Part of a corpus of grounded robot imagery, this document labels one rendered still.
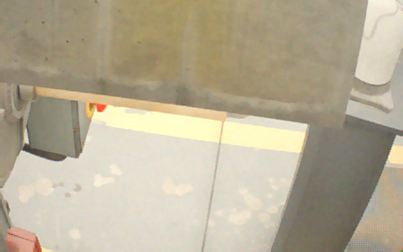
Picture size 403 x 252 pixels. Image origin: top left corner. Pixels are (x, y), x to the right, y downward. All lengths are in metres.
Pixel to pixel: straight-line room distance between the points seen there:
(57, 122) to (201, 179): 1.29
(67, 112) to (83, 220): 1.16
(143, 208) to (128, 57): 1.73
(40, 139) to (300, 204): 0.90
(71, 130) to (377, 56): 0.74
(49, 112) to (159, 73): 0.57
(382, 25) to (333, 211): 0.59
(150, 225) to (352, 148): 0.78
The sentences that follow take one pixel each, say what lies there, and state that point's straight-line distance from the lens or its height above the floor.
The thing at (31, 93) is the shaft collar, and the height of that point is 1.25.
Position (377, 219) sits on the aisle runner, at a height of 0.00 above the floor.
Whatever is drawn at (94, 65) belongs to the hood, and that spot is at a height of 1.41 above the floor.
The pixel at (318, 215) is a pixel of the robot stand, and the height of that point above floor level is 0.31.
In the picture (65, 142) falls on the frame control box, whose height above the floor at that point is 0.95.
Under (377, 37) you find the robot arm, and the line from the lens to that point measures 1.37.
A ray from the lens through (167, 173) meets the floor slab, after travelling 2.18.
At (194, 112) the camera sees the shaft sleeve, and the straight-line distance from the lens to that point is 0.57.
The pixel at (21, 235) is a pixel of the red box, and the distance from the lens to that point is 1.26.
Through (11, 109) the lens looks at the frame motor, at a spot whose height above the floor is 1.25.
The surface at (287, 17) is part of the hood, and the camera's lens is 0.33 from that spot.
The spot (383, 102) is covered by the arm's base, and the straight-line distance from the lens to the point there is 1.48.
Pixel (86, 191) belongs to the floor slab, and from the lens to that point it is 2.12.
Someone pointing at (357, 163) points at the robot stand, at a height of 0.54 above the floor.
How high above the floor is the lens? 1.65
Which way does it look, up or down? 44 degrees down
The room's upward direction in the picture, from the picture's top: 6 degrees clockwise
